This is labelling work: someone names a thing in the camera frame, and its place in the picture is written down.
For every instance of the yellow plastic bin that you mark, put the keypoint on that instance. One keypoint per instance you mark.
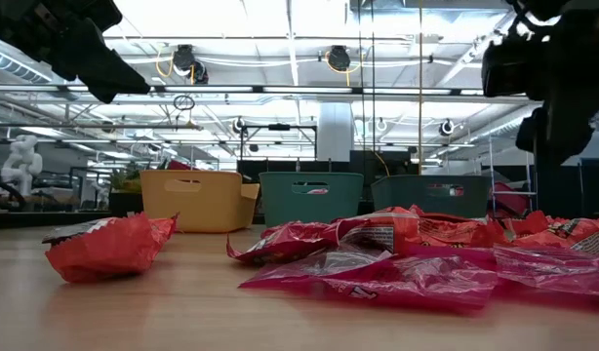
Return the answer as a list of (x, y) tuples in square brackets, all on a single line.
[(202, 200)]

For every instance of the black partition panel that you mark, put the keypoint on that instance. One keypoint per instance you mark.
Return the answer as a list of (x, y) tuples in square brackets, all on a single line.
[(597, 187)]

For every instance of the grey ceiling duct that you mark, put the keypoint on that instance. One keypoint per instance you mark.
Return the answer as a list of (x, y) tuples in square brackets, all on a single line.
[(16, 68)]

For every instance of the green potted plant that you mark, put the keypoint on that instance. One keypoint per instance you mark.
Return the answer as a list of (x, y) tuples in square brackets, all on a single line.
[(124, 180)]

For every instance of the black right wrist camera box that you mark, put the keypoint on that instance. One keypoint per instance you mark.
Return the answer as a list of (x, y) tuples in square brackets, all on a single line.
[(511, 66)]

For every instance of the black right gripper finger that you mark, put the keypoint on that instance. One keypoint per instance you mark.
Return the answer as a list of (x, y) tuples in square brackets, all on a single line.
[(555, 139)]

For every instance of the red Skittles packet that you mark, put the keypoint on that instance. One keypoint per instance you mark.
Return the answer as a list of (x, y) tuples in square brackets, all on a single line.
[(280, 241), (377, 229), (319, 191)]

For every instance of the crumpled red candy bag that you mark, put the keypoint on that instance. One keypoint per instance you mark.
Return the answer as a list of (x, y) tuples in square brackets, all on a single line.
[(109, 248)]

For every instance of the dark teal plastic bin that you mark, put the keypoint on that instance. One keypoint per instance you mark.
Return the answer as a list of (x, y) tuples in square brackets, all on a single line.
[(402, 202)]

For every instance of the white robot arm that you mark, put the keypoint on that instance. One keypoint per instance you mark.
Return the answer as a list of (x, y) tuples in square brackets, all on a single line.
[(21, 163)]

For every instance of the white building pillar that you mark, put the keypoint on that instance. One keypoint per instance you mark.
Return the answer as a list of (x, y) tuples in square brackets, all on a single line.
[(335, 131)]

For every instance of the orange Reese's packet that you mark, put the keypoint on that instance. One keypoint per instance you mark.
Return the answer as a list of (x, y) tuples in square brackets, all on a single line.
[(455, 231), (553, 234)]

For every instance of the red storage bin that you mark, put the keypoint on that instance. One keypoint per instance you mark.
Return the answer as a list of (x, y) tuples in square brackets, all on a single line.
[(180, 165)]

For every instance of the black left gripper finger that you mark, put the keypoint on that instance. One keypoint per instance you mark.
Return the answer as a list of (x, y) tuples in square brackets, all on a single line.
[(109, 73)]

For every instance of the pink Twizzlers packet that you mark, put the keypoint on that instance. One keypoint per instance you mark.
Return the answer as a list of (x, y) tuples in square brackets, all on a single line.
[(416, 287), (319, 265), (558, 270)]

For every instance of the black gantry frame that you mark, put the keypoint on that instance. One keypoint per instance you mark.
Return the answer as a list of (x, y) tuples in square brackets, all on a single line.
[(279, 127)]

